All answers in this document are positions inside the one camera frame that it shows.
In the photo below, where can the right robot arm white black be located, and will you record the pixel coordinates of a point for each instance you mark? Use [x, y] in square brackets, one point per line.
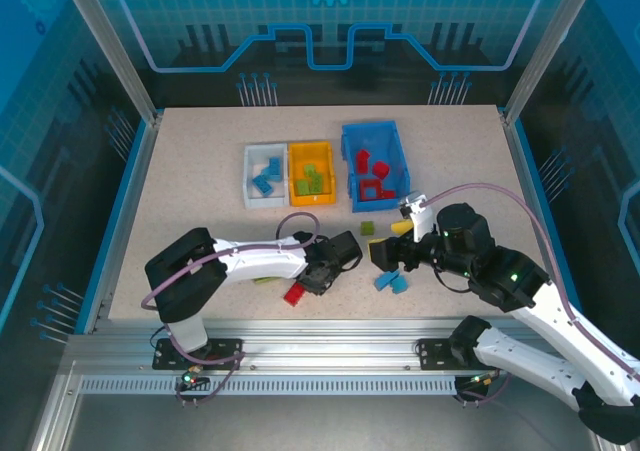
[560, 321]

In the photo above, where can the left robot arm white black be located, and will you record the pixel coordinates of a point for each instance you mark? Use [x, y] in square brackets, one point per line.
[260, 261]

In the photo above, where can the light blue lego brick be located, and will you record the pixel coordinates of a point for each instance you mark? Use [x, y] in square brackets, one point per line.
[400, 283]
[382, 281]

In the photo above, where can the small green lego cube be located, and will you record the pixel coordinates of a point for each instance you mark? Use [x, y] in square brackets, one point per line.
[367, 228]

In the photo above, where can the blue plastic storage bin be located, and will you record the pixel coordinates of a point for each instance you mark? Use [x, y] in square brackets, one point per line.
[380, 138]

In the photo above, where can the yellow plastic storage bin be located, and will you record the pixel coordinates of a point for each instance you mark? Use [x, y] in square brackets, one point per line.
[300, 153]

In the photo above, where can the white plastic storage bin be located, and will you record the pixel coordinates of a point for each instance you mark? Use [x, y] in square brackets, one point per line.
[255, 163]

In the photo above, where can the grey metal bench surface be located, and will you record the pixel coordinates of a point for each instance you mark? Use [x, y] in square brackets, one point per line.
[320, 426]

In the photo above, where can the printed blue back panel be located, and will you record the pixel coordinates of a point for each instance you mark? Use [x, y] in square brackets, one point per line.
[320, 86]

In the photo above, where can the printed blue side panel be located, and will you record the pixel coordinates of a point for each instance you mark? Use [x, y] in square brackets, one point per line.
[40, 171]
[600, 146]

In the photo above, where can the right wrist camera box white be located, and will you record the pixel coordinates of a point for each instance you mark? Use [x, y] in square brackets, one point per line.
[416, 212]

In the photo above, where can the wide aluminium base rail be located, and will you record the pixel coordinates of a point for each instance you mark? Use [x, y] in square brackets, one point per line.
[325, 341]

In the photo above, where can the red lego window frame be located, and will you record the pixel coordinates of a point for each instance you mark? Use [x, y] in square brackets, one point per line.
[362, 191]

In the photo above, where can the aluminium side rail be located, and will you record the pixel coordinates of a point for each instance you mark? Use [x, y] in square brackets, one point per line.
[125, 221]
[532, 196]

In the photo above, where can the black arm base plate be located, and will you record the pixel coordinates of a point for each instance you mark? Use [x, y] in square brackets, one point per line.
[225, 351]
[435, 353]

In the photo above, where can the aluminium frame post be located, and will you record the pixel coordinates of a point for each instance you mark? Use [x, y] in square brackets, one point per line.
[545, 46]
[110, 51]

